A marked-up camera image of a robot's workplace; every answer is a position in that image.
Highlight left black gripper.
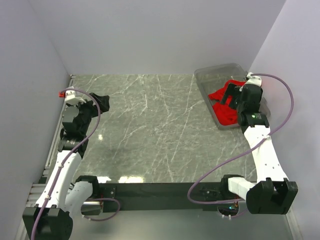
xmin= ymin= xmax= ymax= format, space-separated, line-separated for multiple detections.
xmin=67 ymin=92 xmax=109 ymax=135

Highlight red t shirt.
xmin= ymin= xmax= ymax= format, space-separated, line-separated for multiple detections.
xmin=208 ymin=79 xmax=245 ymax=126

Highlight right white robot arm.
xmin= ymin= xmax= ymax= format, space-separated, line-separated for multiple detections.
xmin=219 ymin=83 xmax=298 ymax=215

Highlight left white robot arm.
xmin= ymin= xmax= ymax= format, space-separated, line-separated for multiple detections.
xmin=22 ymin=100 xmax=101 ymax=240

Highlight black base crossbar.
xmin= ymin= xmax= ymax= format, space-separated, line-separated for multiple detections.
xmin=99 ymin=182 xmax=248 ymax=213

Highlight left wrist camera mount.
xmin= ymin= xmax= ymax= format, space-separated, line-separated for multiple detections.
xmin=58 ymin=86 xmax=86 ymax=106

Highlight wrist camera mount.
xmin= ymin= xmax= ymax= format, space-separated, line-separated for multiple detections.
xmin=58 ymin=86 xmax=86 ymax=106
xmin=245 ymin=72 xmax=262 ymax=87

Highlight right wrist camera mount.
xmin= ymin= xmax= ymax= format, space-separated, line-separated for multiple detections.
xmin=245 ymin=72 xmax=262 ymax=87

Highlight aluminium rail frame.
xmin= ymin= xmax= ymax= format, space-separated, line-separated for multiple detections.
xmin=13 ymin=74 xmax=76 ymax=240

